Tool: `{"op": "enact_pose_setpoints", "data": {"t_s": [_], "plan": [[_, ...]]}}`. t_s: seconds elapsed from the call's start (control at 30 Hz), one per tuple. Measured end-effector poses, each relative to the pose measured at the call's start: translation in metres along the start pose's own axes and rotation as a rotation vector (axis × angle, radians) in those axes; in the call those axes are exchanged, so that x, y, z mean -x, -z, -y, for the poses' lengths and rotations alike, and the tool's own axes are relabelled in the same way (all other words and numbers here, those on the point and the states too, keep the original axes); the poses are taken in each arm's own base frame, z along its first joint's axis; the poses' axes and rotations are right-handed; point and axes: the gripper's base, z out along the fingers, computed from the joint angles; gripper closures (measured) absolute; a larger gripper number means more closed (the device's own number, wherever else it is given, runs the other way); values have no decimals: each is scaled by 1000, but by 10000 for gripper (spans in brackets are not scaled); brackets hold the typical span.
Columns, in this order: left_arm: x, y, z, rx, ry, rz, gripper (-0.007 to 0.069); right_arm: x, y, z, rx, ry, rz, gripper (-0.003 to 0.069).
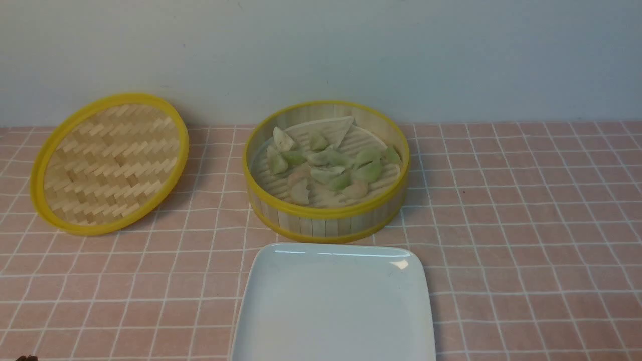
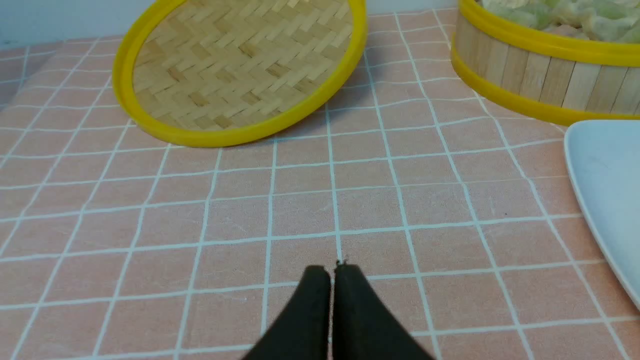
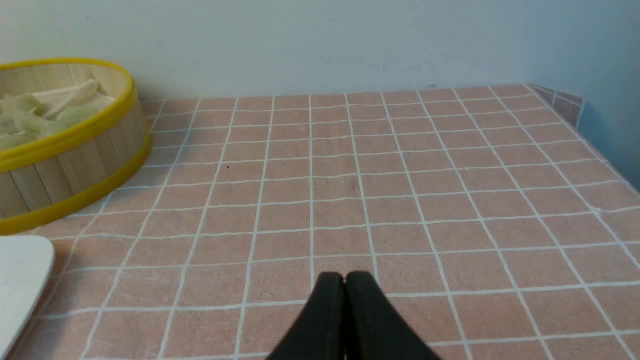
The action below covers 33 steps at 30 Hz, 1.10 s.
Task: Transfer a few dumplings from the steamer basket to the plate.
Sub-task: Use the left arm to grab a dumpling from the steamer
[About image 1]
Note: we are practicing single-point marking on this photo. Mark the pinkish white dumpling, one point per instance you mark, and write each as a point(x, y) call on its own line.
point(300, 173)

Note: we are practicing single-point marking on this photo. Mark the green dumpling large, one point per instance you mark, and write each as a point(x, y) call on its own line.
point(369, 172)

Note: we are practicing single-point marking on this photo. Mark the white square plate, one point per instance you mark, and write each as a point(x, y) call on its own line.
point(335, 302)

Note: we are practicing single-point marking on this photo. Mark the white green dumpling middle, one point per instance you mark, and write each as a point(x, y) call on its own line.
point(324, 175)

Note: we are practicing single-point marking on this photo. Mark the bamboo steamer basket yellow rim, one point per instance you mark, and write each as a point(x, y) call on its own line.
point(332, 225)

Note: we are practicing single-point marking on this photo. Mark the green dumpling lower middle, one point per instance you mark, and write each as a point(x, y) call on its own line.
point(340, 182)

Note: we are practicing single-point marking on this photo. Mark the white dumpling front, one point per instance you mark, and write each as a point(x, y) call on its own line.
point(299, 192)

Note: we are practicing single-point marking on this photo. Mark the pale green dumpling centre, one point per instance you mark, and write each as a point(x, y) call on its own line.
point(329, 157)

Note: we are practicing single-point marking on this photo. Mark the pale green dumpling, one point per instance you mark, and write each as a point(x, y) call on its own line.
point(276, 163)
point(317, 141)
point(329, 157)

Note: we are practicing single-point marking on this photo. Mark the green dumpling centre left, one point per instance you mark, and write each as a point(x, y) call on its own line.
point(294, 158)

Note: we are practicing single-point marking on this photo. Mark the pale green dumpling top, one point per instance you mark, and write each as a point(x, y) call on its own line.
point(317, 141)

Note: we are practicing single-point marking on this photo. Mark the pale green dumpling left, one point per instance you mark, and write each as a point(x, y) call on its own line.
point(276, 163)

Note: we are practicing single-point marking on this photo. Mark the white dumpling upper left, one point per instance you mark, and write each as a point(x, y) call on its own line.
point(283, 141)

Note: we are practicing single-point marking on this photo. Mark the green dumpling right centre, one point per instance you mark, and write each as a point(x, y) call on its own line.
point(366, 155)

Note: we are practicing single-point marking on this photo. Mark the green dumpling far right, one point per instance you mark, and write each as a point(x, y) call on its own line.
point(390, 156)

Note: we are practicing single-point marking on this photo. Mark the bamboo steamer lid yellow rim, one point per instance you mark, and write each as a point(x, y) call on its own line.
point(109, 164)

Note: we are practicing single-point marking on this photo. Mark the pink checkered tablecloth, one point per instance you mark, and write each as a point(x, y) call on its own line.
point(529, 236)

